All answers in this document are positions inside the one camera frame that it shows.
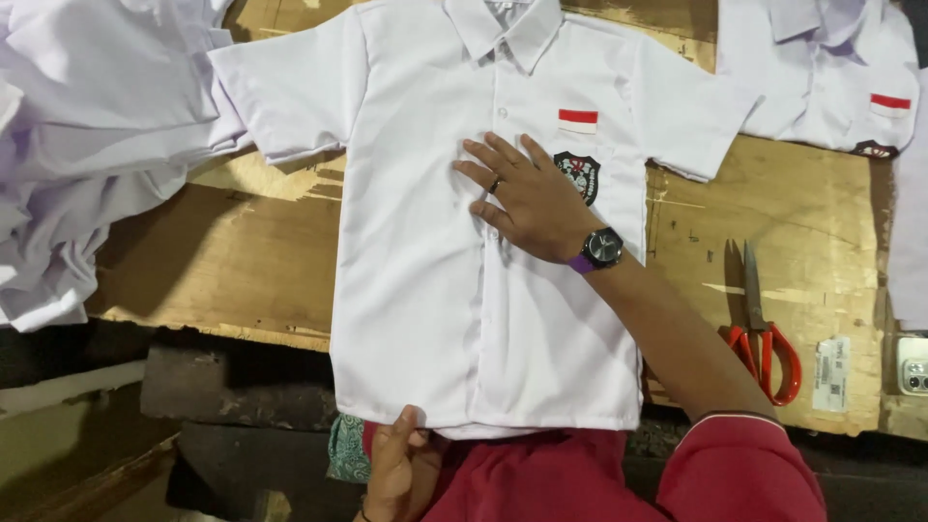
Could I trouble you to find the green patterned cloth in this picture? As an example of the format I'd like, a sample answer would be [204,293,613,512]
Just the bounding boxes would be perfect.
[325,413,373,485]

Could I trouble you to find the person's left hand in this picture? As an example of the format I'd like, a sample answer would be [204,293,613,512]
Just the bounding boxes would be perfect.
[360,405,445,522]

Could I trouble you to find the folded white school shirt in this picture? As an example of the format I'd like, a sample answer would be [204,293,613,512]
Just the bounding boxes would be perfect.
[714,0,922,160]

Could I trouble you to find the pile of white shirts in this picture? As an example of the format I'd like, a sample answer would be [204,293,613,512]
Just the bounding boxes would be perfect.
[0,0,252,334]

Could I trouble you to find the white cloth piece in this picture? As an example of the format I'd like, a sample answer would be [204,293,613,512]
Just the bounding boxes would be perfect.
[887,94,928,332]

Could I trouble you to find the person's right hand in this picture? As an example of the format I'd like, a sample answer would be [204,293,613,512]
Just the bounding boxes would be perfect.
[453,132,604,265]

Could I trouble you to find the white smartphone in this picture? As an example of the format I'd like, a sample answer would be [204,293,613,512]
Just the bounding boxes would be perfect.
[896,334,928,397]

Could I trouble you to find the red-handled scissors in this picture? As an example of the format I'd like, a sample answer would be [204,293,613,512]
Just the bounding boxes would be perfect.
[724,240,804,407]

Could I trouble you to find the black wristwatch with purple strap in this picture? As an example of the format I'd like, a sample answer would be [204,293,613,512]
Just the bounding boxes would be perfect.
[567,226,625,276]

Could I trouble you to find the person's red garment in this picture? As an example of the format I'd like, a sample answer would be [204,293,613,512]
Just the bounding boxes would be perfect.
[361,411,829,522]

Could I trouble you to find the white school shirt with badge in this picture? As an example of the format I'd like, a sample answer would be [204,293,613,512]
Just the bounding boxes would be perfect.
[206,0,764,442]

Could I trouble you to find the white paper label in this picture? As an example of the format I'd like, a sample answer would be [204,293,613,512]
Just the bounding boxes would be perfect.
[811,335,852,415]

